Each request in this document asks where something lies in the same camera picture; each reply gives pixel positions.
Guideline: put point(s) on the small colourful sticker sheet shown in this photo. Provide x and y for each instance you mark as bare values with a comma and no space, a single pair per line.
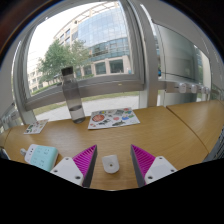
36,127

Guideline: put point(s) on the white wall socket rail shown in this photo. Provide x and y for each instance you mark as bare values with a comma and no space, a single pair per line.
10,118
186,88

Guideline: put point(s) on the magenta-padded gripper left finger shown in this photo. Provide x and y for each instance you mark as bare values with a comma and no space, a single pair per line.
68,170

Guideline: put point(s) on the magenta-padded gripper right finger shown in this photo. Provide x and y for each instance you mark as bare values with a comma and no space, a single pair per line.
160,168

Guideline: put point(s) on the clear bottle with black cap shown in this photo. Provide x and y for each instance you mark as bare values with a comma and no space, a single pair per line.
73,96

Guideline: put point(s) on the white and mint power strip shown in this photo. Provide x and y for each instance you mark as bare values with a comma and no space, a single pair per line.
43,157

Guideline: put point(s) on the large colourful sticker sheet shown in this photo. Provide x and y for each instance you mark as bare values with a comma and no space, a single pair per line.
113,118

